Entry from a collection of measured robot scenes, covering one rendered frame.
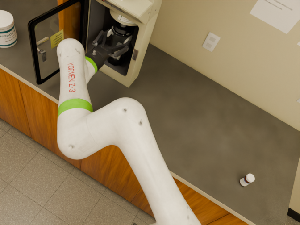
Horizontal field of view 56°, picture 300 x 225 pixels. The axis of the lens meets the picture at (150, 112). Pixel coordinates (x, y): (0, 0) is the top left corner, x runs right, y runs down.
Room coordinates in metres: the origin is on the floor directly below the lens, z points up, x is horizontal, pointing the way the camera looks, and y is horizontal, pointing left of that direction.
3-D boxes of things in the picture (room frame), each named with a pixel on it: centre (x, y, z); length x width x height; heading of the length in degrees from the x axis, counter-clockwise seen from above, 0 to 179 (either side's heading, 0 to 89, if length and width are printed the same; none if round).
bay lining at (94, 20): (1.12, 0.31, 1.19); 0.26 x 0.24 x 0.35; 82
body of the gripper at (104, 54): (0.90, 0.32, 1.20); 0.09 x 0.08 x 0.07; 170
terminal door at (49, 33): (0.85, 0.52, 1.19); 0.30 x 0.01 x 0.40; 164
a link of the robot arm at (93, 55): (0.83, 0.34, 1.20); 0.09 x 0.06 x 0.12; 80
